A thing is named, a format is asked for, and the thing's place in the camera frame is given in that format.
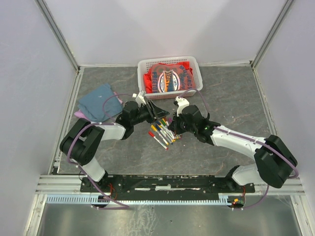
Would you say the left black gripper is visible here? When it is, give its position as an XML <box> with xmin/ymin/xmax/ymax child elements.
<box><xmin>131</xmin><ymin>100</ymin><xmax>170</xmax><ymax>126</ymax></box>

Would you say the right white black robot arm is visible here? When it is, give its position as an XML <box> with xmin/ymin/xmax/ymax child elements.
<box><xmin>168</xmin><ymin>105</ymin><xmax>298</xmax><ymax>192</ymax></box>

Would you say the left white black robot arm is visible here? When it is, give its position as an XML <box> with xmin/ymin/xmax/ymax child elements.
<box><xmin>60</xmin><ymin>100</ymin><xmax>170</xmax><ymax>192</ymax></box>

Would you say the blue cap marker pen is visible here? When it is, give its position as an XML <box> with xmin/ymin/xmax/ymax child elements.
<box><xmin>156</xmin><ymin>124</ymin><xmax>175</xmax><ymax>142</ymax></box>

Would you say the yellow cap marker pen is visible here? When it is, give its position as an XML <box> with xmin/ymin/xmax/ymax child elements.
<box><xmin>151</xmin><ymin>124</ymin><xmax>173</xmax><ymax>145</ymax></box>

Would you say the red cap marker pen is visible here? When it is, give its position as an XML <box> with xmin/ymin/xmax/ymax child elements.
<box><xmin>148</xmin><ymin>131</ymin><xmax>168</xmax><ymax>150</ymax></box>

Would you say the orange printed t-shirt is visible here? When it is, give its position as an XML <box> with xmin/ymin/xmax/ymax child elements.
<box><xmin>143</xmin><ymin>61</ymin><xmax>196</xmax><ymax>93</ymax></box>

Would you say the white plastic basket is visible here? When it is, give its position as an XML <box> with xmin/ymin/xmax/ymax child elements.
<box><xmin>137</xmin><ymin>56</ymin><xmax>203</xmax><ymax>100</ymax></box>

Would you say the blue folded cloth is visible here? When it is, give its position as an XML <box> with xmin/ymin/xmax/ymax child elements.
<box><xmin>77</xmin><ymin>83</ymin><xmax>123</xmax><ymax>122</ymax></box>

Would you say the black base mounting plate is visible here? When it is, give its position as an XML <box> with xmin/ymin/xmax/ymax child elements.
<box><xmin>80</xmin><ymin>174</ymin><xmax>255</xmax><ymax>199</ymax></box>

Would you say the pink folded cloth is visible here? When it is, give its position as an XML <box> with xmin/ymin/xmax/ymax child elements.
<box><xmin>74</xmin><ymin>92</ymin><xmax>123</xmax><ymax>122</ymax></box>

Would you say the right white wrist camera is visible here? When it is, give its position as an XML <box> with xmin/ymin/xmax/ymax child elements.
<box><xmin>174</xmin><ymin>96</ymin><xmax>189</xmax><ymax>116</ymax></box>

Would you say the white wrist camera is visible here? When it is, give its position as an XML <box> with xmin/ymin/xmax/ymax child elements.
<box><xmin>174</xmin><ymin>96</ymin><xmax>189</xmax><ymax>116</ymax></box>
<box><xmin>132</xmin><ymin>90</ymin><xmax>147</xmax><ymax>107</ymax></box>

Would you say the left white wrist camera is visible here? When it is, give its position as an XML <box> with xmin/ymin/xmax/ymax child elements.
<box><xmin>132</xmin><ymin>90</ymin><xmax>147</xmax><ymax>107</ymax></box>

